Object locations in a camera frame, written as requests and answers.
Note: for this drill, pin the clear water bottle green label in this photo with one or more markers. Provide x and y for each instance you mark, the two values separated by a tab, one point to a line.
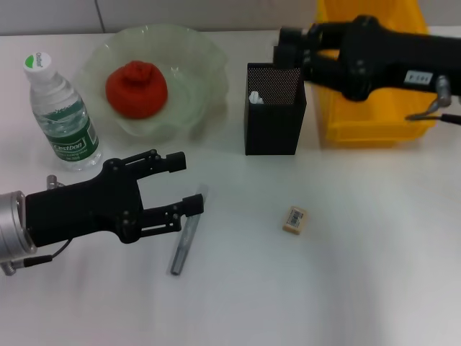
65	119

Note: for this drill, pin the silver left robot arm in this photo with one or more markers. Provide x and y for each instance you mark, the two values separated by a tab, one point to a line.
12	227

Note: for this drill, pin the yellow plastic bin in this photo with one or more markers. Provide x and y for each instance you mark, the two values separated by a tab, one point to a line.
378	122

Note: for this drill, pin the beige eraser with barcode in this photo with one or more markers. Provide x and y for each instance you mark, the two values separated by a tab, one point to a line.
295	220

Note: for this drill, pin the green glass fruit plate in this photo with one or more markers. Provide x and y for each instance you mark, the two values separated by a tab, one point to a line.
194	90

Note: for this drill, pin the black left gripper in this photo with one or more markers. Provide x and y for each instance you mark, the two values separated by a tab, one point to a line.
79	209

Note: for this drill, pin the black mesh pen holder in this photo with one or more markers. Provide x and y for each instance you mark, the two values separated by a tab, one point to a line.
273	126

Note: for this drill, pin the grey metal rod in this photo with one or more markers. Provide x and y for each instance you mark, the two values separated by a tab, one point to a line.
183	245

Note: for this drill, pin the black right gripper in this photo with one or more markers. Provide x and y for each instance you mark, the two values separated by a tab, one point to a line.
389	61

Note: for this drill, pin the green utility knife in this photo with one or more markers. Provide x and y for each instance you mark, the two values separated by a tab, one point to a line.
256	98

